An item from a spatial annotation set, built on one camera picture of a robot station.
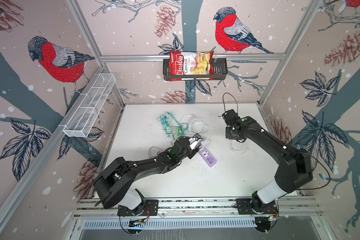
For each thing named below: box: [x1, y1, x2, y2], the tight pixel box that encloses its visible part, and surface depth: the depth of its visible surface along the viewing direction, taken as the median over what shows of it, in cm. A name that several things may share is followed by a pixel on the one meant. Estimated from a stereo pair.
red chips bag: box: [169, 50, 215, 82], surface depth 90 cm
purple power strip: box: [198, 147, 217, 168], surface depth 91 cm
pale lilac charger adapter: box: [201, 139, 209, 147], surface depth 92 cm
